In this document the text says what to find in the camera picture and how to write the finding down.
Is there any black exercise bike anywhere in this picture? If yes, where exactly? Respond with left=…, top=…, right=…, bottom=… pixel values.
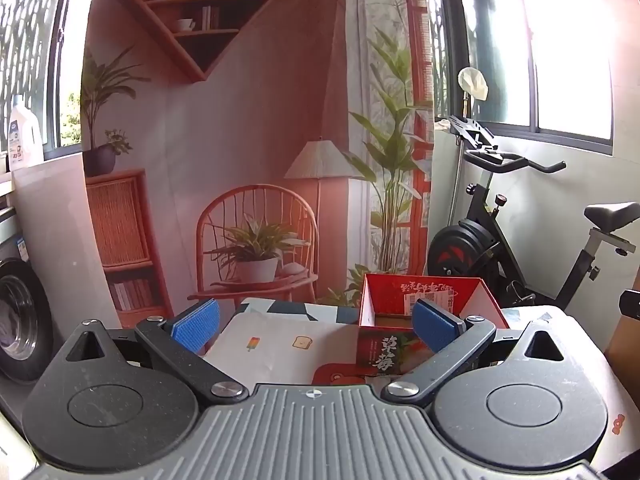
left=427, top=115, right=640, bottom=311

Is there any window with lattice grille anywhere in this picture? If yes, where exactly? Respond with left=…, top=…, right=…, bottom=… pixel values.
left=0, top=0, right=83, bottom=157

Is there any room scene wall tapestry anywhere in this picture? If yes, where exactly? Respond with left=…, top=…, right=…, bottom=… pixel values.
left=80, top=0, right=436, bottom=328

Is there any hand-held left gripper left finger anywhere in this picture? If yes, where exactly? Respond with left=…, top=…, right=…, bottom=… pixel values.
left=54, top=298, right=251, bottom=406

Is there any red cardboard box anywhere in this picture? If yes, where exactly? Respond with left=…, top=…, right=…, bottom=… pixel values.
left=357, top=274, right=511, bottom=378

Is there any white detergent bottle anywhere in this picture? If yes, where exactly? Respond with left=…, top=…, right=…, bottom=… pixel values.
left=7, top=95, right=44, bottom=171

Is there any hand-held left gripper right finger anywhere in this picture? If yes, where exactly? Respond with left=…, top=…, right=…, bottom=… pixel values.
left=381, top=298, right=587, bottom=409

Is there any white printed blanket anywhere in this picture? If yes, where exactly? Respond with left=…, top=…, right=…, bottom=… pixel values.
left=202, top=305, right=640, bottom=471

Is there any dark framed window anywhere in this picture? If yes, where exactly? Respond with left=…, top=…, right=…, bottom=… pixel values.
left=425, top=0, right=617, bottom=157

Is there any geometric patterned tablecloth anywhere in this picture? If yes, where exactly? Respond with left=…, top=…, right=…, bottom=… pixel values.
left=237, top=297, right=362, bottom=327

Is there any washing machine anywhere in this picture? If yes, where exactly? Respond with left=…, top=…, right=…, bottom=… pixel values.
left=0, top=257, right=56, bottom=386

